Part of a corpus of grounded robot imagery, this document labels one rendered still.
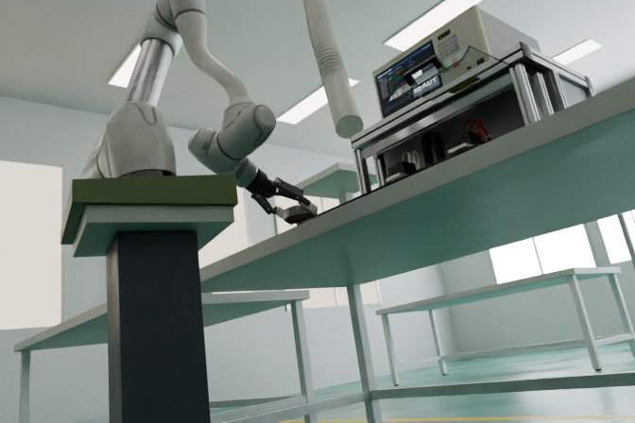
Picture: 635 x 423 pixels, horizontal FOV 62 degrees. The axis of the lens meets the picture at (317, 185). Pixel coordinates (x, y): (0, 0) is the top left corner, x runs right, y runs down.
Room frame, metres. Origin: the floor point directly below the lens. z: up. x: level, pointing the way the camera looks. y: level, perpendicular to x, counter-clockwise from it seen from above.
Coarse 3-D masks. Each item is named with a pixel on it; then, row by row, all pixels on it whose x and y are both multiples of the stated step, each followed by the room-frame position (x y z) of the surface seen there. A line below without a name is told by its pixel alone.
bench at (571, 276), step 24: (480, 288) 4.69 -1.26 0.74; (504, 288) 4.53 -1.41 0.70; (528, 288) 4.96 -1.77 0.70; (576, 288) 4.13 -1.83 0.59; (384, 312) 5.54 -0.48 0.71; (408, 312) 5.91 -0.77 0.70; (432, 312) 6.12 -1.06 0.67; (576, 312) 4.17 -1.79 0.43; (624, 312) 4.67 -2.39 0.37; (624, 336) 4.55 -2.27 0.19; (432, 360) 6.02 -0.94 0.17; (600, 360) 4.16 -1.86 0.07
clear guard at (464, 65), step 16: (464, 48) 1.18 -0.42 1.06; (448, 64) 1.17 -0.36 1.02; (464, 64) 1.26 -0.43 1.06; (480, 64) 1.27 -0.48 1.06; (496, 64) 1.28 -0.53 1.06; (416, 80) 1.27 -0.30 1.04; (432, 80) 1.32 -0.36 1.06; (448, 80) 1.33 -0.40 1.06; (464, 80) 1.35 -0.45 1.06; (480, 80) 1.36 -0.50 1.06; (400, 96) 1.28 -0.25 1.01; (432, 96) 1.42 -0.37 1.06; (448, 96) 1.44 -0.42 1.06; (464, 96) 1.45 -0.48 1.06
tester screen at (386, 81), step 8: (424, 48) 1.52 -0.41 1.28; (416, 56) 1.55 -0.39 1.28; (424, 56) 1.53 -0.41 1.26; (400, 64) 1.60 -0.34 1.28; (408, 64) 1.58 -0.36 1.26; (416, 64) 1.56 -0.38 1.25; (392, 72) 1.63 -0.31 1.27; (400, 72) 1.61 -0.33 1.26; (384, 80) 1.66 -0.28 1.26; (392, 80) 1.63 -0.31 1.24; (400, 80) 1.61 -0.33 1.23; (384, 88) 1.67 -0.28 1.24; (392, 88) 1.64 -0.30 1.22; (384, 96) 1.67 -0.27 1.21; (416, 96) 1.58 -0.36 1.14; (384, 104) 1.68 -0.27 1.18; (384, 112) 1.68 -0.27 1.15
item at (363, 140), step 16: (512, 48) 1.29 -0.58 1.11; (528, 48) 1.30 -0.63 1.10; (512, 64) 1.31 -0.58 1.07; (528, 64) 1.33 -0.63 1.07; (544, 64) 1.35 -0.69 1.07; (560, 64) 1.43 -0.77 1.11; (576, 80) 1.49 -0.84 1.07; (400, 112) 1.60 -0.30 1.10; (416, 112) 1.55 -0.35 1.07; (432, 112) 1.65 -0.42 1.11; (368, 128) 1.71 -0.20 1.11; (384, 128) 1.66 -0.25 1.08; (400, 128) 1.65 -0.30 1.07; (352, 144) 1.77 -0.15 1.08; (368, 144) 1.76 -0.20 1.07
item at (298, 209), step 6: (288, 210) 1.58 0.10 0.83; (294, 210) 1.57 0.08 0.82; (300, 210) 1.57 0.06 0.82; (306, 210) 1.57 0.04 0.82; (288, 216) 1.59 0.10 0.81; (294, 216) 1.58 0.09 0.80; (300, 216) 1.64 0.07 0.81; (306, 216) 1.63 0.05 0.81; (312, 216) 1.62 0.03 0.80; (288, 222) 1.64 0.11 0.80; (294, 222) 1.65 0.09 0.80
